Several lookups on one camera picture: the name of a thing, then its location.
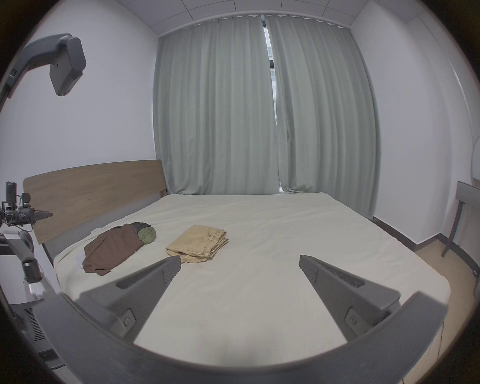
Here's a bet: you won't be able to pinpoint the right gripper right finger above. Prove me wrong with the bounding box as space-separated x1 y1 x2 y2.
299 255 402 343

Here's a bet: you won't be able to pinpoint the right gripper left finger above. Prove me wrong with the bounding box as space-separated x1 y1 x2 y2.
78 256 182 343

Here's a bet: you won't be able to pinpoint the beige shorts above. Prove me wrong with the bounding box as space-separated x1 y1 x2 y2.
166 224 229 264

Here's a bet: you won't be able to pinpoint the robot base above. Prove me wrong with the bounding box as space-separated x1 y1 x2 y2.
7 282 64 372

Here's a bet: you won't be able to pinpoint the bed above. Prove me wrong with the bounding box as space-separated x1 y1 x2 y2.
22 159 451 346

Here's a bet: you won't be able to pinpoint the brown garment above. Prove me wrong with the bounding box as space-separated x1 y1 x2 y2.
83 224 145 276

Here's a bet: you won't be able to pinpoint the green garment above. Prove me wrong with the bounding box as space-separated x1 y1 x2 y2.
137 225 156 246

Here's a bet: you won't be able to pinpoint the grey small table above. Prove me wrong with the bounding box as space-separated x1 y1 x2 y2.
440 180 480 259

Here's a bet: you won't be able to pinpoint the pale green curtain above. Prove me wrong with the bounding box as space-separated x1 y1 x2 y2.
264 14 381 220
152 15 280 196

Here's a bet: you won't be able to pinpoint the window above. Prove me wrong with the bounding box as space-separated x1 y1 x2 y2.
263 17 286 195

